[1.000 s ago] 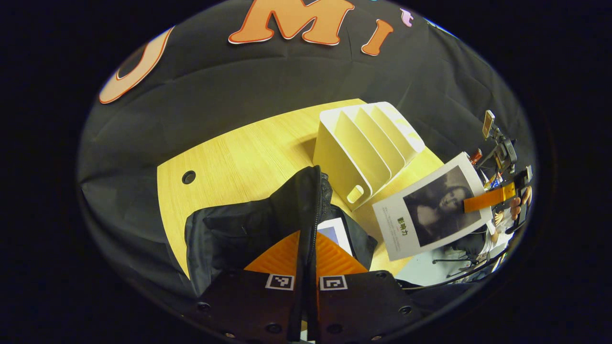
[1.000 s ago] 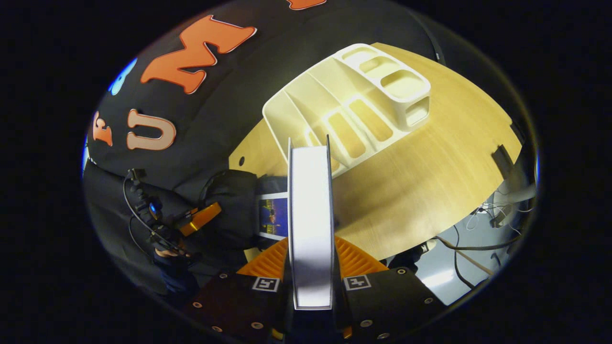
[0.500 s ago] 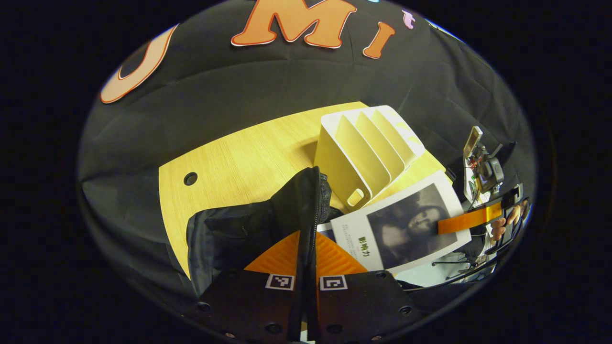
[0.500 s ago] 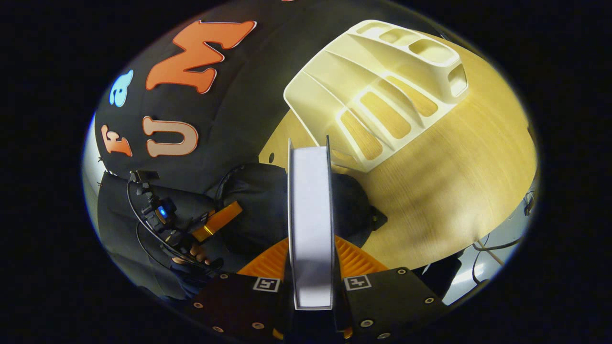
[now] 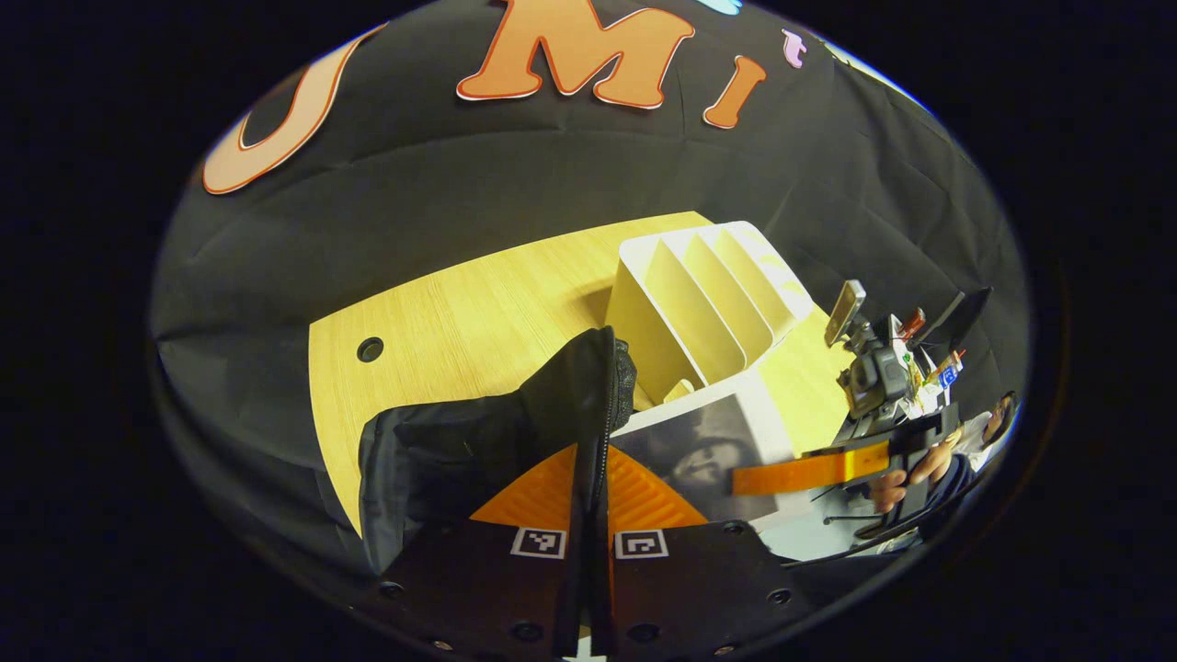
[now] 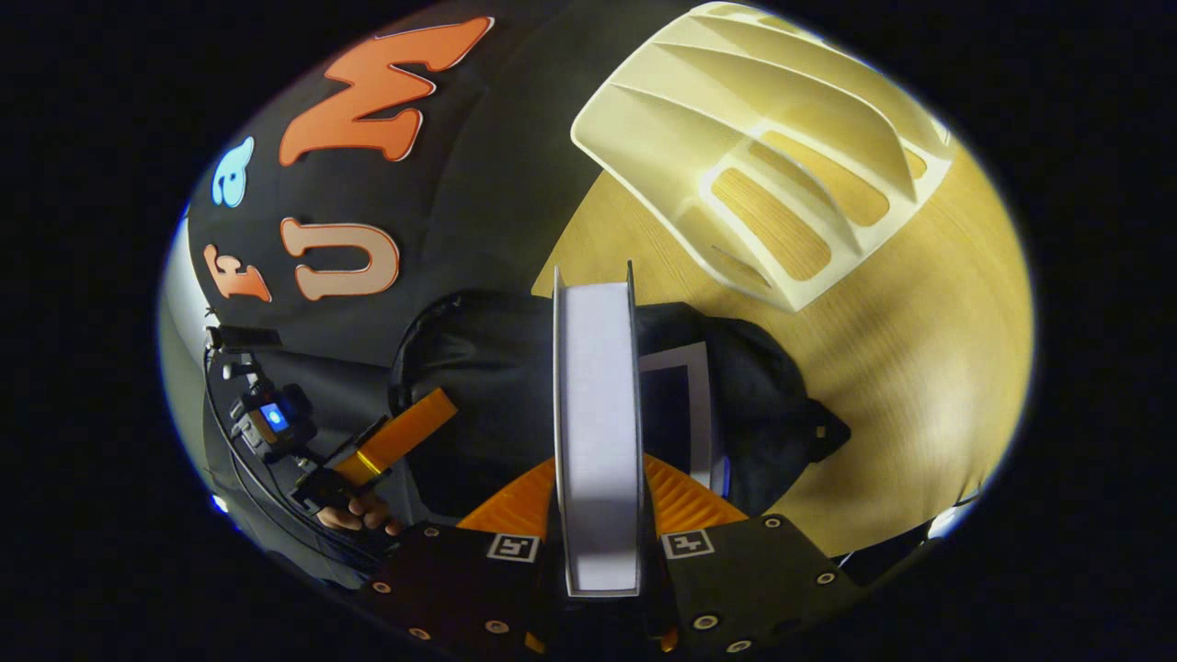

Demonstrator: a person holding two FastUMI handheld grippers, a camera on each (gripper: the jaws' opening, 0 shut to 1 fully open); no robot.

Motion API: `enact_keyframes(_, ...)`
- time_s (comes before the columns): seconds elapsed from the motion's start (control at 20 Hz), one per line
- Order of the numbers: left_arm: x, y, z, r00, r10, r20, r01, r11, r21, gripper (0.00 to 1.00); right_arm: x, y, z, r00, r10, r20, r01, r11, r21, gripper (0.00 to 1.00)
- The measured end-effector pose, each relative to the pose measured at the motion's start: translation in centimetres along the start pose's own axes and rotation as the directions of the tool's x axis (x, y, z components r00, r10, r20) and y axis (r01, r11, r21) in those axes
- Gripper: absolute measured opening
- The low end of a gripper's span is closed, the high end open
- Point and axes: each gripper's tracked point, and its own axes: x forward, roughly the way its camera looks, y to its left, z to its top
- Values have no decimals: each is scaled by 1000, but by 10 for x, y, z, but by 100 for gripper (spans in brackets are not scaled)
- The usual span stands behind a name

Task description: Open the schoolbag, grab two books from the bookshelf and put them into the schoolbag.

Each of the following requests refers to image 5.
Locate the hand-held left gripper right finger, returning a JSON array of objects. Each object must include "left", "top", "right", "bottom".
[{"left": 607, "top": 448, "right": 812, "bottom": 659}]

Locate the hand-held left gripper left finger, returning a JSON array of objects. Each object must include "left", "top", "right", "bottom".
[{"left": 379, "top": 444, "right": 580, "bottom": 659}]

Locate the portrait cover book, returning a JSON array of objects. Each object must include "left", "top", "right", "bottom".
[{"left": 610, "top": 371, "right": 799, "bottom": 525}]

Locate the black schoolbag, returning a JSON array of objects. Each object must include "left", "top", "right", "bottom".
[{"left": 357, "top": 325, "right": 637, "bottom": 576}]

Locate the white bookshelf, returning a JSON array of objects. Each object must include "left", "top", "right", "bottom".
[{"left": 605, "top": 221, "right": 816, "bottom": 410}]

